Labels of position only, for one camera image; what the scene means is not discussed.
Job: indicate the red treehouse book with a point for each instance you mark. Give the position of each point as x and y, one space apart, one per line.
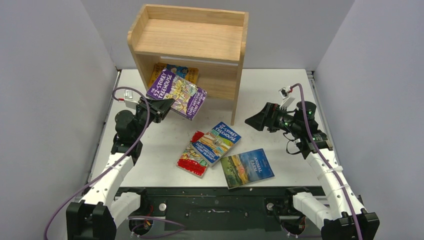
190 161

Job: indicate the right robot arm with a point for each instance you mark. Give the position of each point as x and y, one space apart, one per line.
324 172

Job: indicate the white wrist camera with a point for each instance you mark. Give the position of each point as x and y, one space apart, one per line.
129 101
287 98

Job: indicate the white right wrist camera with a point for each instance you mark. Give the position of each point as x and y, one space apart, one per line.
287 98

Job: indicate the wooden shelf unit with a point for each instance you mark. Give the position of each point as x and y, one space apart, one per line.
211 40

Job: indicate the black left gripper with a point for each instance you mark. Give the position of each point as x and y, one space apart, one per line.
159 109

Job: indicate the purple 52-storey treehouse book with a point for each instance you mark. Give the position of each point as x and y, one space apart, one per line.
188 97

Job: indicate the animal farm book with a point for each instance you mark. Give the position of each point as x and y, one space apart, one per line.
246 168

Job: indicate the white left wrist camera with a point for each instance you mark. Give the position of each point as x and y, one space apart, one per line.
129 101

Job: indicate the blue 91-storey treehouse book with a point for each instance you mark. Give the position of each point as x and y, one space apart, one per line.
216 143

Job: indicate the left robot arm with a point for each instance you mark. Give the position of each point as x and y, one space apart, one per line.
98 215

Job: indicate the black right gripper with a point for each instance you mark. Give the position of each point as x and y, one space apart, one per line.
270 117

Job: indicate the yellow 130-storey treehouse book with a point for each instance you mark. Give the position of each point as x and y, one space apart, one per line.
190 74

